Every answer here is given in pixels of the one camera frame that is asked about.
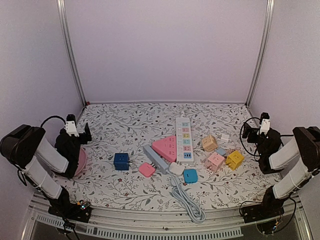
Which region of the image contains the left aluminium frame post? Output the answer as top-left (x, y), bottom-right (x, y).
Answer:
top-left (56, 0), bottom-right (87, 107)

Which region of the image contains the dark blue cube socket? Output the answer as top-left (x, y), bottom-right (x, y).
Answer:
top-left (113, 153), bottom-right (131, 171)

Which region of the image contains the light blue small adapter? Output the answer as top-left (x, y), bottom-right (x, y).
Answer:
top-left (215, 147), bottom-right (227, 157)

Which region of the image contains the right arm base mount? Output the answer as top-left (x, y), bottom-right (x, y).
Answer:
top-left (239, 186), bottom-right (288, 223)

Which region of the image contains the small pink adapter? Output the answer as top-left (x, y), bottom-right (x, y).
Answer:
top-left (138, 162), bottom-right (156, 178)

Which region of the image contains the aluminium frame post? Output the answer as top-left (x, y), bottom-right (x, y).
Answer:
top-left (245, 0), bottom-right (275, 108)
top-left (56, 0), bottom-right (87, 107)

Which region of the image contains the white small charger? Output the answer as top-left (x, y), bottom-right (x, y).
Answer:
top-left (220, 134), bottom-right (230, 143)

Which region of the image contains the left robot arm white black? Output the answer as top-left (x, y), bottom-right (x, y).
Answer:
top-left (0, 121), bottom-right (92, 217)

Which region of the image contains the beige cube socket plug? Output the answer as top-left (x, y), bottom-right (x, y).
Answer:
top-left (201, 134), bottom-right (218, 152)

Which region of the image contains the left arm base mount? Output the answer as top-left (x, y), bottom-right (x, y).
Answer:
top-left (47, 187), bottom-right (92, 223)

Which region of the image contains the floral patterned table mat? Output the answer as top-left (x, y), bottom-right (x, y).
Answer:
top-left (55, 103), bottom-right (281, 212)

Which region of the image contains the white power strip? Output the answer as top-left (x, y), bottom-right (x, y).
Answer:
top-left (175, 111), bottom-right (195, 165)

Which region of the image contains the grey-blue power strip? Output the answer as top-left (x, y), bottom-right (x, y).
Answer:
top-left (142, 145), bottom-right (169, 175)

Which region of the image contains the pink cube socket plug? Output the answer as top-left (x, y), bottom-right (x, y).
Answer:
top-left (204, 152), bottom-right (225, 172)

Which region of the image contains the right aluminium frame post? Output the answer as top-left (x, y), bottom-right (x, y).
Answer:
top-left (245, 0), bottom-right (275, 108)

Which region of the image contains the white cube socket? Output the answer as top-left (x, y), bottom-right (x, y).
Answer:
top-left (168, 162), bottom-right (185, 176)

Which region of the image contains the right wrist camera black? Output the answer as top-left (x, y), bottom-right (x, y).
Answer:
top-left (258, 112), bottom-right (271, 135)

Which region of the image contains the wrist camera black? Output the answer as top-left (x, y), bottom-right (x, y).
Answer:
top-left (258, 112), bottom-right (271, 135)
top-left (64, 114), bottom-right (79, 137)

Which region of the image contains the cyan square adapter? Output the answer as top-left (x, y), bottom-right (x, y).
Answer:
top-left (183, 169), bottom-right (198, 184)

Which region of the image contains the pink triangular socket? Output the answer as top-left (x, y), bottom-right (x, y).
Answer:
top-left (151, 135), bottom-right (177, 163)

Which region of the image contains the pink saucer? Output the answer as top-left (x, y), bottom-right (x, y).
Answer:
top-left (74, 147), bottom-right (87, 177)

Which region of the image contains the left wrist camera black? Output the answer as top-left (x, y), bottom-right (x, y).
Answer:
top-left (64, 114), bottom-right (79, 137)

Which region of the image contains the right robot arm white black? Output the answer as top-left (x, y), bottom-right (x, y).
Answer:
top-left (240, 123), bottom-right (320, 218)

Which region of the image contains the grey power cable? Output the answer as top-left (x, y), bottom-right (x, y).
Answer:
top-left (169, 172), bottom-right (207, 224)

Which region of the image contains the front aluminium rail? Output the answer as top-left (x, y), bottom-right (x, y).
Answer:
top-left (21, 193), bottom-right (315, 240)

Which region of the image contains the yellow cube socket plug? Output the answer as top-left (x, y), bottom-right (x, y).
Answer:
top-left (225, 150), bottom-right (245, 171)

